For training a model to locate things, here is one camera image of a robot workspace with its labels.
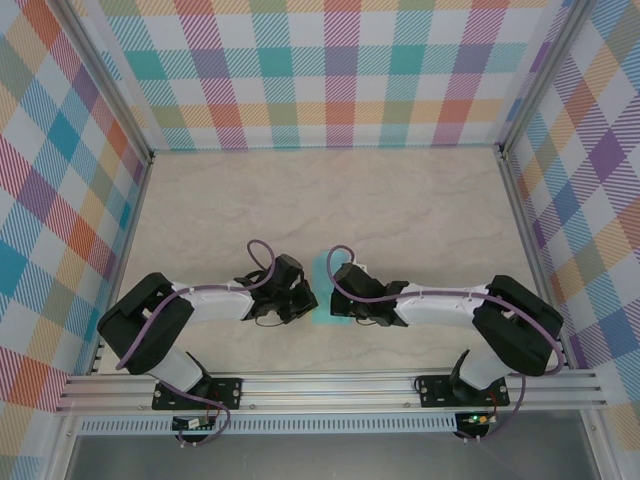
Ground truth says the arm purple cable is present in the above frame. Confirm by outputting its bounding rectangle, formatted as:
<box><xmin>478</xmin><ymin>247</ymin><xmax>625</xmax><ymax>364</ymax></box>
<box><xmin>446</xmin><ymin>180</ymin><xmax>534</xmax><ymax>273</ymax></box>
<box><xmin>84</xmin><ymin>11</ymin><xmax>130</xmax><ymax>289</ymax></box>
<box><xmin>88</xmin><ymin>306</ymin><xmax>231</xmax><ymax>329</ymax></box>
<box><xmin>323</xmin><ymin>243</ymin><xmax>565</xmax><ymax>444</ymax></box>
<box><xmin>115</xmin><ymin>239</ymin><xmax>281</xmax><ymax>449</ymax></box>

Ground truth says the aluminium frame post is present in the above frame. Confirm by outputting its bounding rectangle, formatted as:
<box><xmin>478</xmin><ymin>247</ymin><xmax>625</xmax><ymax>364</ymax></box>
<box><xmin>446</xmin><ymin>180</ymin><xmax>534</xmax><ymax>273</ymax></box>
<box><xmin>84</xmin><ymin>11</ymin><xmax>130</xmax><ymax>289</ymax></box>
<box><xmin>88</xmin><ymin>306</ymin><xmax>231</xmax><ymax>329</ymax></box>
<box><xmin>52</xmin><ymin>0</ymin><xmax>156</xmax><ymax>164</ymax></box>
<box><xmin>494</xmin><ymin>0</ymin><xmax>604</xmax><ymax>159</ymax></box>

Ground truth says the grey metal panel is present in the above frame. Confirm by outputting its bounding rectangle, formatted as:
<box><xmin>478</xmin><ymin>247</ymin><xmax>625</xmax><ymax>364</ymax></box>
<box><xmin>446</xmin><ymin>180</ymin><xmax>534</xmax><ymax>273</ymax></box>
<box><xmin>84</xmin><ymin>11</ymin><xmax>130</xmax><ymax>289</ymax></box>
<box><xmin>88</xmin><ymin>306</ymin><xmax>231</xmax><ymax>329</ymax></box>
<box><xmin>64</xmin><ymin>432</ymin><xmax>601</xmax><ymax>480</ymax></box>

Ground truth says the slotted grey cable duct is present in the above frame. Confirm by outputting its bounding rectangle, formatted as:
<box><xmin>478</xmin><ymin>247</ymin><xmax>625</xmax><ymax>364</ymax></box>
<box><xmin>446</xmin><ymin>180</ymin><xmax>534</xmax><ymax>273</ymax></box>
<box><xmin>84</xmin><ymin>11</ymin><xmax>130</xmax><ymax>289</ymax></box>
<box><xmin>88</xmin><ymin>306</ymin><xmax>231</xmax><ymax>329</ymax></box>
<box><xmin>77</xmin><ymin>417</ymin><xmax>459</xmax><ymax>435</ymax></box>

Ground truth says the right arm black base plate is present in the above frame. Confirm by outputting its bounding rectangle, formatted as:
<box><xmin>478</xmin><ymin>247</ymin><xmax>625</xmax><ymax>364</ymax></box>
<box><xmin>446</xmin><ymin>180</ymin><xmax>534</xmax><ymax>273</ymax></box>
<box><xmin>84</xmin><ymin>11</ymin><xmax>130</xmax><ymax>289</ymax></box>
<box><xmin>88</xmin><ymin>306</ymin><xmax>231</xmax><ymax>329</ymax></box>
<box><xmin>415</xmin><ymin>370</ymin><xmax>510</xmax><ymax>409</ymax></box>

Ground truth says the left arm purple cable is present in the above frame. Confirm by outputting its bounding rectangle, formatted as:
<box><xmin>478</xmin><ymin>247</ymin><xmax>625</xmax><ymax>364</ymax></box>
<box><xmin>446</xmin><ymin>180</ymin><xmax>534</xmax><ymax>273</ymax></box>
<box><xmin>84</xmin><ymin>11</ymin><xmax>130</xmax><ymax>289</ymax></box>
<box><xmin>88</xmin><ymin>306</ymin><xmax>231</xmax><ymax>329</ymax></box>
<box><xmin>115</xmin><ymin>239</ymin><xmax>281</xmax><ymax>449</ymax></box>

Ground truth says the small black circuit board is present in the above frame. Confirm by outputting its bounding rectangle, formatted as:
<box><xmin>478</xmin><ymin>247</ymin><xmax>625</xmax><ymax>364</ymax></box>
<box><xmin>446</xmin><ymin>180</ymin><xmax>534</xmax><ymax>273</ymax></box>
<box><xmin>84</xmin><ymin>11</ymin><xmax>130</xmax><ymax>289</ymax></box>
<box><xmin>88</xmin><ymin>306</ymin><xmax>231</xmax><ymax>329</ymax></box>
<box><xmin>172</xmin><ymin>417</ymin><xmax>217</xmax><ymax>432</ymax></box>

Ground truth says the teal cloth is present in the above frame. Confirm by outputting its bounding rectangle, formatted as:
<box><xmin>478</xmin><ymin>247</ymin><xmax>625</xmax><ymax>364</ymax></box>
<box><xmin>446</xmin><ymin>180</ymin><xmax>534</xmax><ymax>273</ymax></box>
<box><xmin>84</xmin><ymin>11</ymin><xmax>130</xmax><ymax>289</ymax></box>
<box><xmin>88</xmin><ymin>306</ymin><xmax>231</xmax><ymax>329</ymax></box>
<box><xmin>309</xmin><ymin>249</ymin><xmax>354</xmax><ymax>327</ymax></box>

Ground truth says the aluminium table side rail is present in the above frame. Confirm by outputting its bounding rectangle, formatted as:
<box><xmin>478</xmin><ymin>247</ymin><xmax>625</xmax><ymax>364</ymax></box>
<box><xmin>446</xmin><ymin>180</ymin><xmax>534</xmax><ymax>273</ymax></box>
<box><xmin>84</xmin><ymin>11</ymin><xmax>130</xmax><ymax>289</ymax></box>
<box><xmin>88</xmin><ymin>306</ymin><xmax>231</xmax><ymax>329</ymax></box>
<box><xmin>497</xmin><ymin>149</ymin><xmax>571</xmax><ymax>371</ymax></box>
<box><xmin>87</xmin><ymin>152</ymin><xmax>156</xmax><ymax>376</ymax></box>

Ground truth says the long aluminium mounting rail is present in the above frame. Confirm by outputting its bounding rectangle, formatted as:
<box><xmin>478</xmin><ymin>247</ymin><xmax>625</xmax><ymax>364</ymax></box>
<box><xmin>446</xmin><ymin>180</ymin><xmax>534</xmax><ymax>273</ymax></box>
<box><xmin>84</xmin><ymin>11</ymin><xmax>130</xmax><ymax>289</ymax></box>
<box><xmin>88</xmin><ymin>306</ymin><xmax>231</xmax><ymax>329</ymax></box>
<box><xmin>54</xmin><ymin>367</ymin><xmax>609</xmax><ymax>415</ymax></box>

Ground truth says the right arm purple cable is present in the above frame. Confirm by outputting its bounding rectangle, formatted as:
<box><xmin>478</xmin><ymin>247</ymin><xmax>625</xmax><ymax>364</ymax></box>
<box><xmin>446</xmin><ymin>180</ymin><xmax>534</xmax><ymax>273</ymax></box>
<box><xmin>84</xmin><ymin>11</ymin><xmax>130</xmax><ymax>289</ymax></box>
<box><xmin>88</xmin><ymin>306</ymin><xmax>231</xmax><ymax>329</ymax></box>
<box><xmin>323</xmin><ymin>243</ymin><xmax>565</xmax><ymax>444</ymax></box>

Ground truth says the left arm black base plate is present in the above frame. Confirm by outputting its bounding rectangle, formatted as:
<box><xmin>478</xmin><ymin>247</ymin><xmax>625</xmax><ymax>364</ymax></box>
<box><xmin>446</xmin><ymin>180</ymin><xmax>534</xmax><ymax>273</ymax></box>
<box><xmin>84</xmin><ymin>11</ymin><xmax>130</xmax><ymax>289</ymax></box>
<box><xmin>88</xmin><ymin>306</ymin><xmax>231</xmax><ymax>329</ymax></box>
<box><xmin>151</xmin><ymin>375</ymin><xmax>245</xmax><ymax>412</ymax></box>

